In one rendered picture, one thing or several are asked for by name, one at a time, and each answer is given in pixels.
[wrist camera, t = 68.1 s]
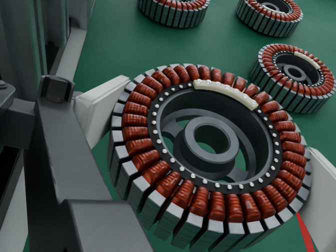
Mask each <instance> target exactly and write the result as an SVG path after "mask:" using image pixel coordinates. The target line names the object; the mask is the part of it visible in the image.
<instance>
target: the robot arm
mask: <svg viewBox="0 0 336 252"><path fill-rule="evenodd" d="M129 79H130V78H129V77H126V76H124V75H120V76H118V77H116V78H114V79H111V80H109V81H107V82H105V83H103V84H101V85H99V86H97V87H95V88H93V89H91V90H89V91H87V92H85V93H83V92H80V91H74V89H75V85H76V84H75V83H74V82H72V81H71V80H69V79H66V78H63V77H60V76H56V75H51V74H44V75H42V76H41V79H40V83H39V87H38V92H37V96H36V100H35V102H32V101H27V100H22V99H18V98H14V96H15V91H16V88H15V87H14V86H13V85H11V84H9V83H6V82H4V81H2V80H0V154H1V152H2V151H3V149H4V146H8V147H13V148H18V149H24V152H23V164H24V180H25V195H26V210H27V226H28V241H29V252H156V251H155V249H154V247H153V245H152V244H151V242H150V240H149V238H148V236H147V234H146V232H145V230H144V228H143V226H142V224H141V222H140V220H139V218H138V216H137V214H136V212H135V210H134V208H133V206H132V205H131V204H130V202H129V201H125V200H113V199H112V196H111V194H110V192H109V189H108V187H107V185H106V183H105V180H104V178H103V176H102V173H101V171H100V169H99V167H98V164H97V162H96V160H95V157H94V155H93V153H92V150H91V149H92V148H93V147H94V146H95V145H96V144H97V143H98V142H99V141H100V140H101V139H102V138H103V137H104V136H105V135H106V134H107V133H108V131H109V130H110V127H111V121H112V115H113V109H114V106H115V104H116V103H117V102H118V99H119V97H120V95H121V93H122V92H123V91H124V90H125V87H126V86H127V85H128V84H129V83H130V82H131V80H129ZM306 149H308V150H309V153H310V157H311V160H310V161H309V163H311V168H312V173H311V174H310V175H309V176H310V177H312V183H311V188H309V189H308V191H309V194H308V197H307V199H306V201H305V202H303V206H302V207H301V209H300V210H299V211H298V213H299V215H300V217H301V219H302V221H303V223H304V224H305V226H306V228H307V230H308V232H309V234H310V236H311V238H312V240H313V242H314V244H315V245H316V247H317V249H318V251H319V252H336V168H335V167H334V166H333V165H332V164H331V163H330V162H329V161H328V160H327V159H326V158H325V157H324V156H323V155H322V154H321V153H320V152H319V151H318V150H317V149H314V148H312V147H308V148H307V147H306Z"/></svg>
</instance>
